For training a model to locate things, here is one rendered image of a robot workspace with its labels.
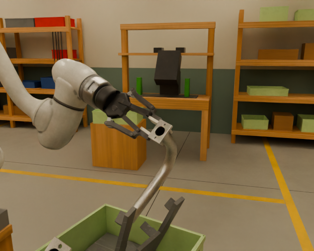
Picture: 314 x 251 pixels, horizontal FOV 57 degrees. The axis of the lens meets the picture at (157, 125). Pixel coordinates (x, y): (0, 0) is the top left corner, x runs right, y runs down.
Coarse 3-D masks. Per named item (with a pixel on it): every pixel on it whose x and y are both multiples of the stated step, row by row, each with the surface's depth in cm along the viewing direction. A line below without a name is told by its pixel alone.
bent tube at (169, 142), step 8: (160, 120) 73; (160, 128) 74; (168, 128) 71; (152, 136) 72; (160, 136) 71; (168, 136) 74; (168, 144) 76; (168, 152) 80; (176, 152) 81; (168, 160) 81; (160, 168) 82; (168, 168) 81; (160, 176) 81; (152, 184) 80; (160, 184) 81; (144, 192) 80; (152, 192) 80; (144, 200) 79; (144, 208) 80; (136, 216) 78
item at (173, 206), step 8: (168, 200) 81; (176, 200) 80; (168, 208) 80; (176, 208) 80; (168, 216) 81; (168, 224) 85; (160, 232) 84; (152, 240) 80; (160, 240) 90; (128, 248) 92; (136, 248) 93; (144, 248) 78; (152, 248) 87
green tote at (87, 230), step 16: (112, 208) 111; (80, 224) 101; (96, 224) 109; (112, 224) 113; (160, 224) 101; (64, 240) 95; (80, 240) 102; (96, 240) 110; (144, 240) 106; (176, 240) 99; (192, 240) 95
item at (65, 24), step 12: (0, 24) 563; (12, 24) 560; (24, 24) 556; (36, 24) 548; (48, 24) 542; (60, 24) 537; (72, 24) 564; (0, 36) 570; (12, 48) 609; (12, 60) 571; (24, 60) 565; (36, 60) 558; (48, 60) 552; (0, 84) 603; (24, 84) 589; (36, 84) 591; (48, 84) 573; (12, 108) 608; (12, 120) 604; (24, 120) 597; (84, 120) 617
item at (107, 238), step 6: (108, 234) 113; (102, 240) 109; (108, 240) 109; (114, 240) 109; (90, 246) 106; (96, 246) 106; (102, 246) 106; (108, 246) 106; (114, 246) 106; (138, 246) 106
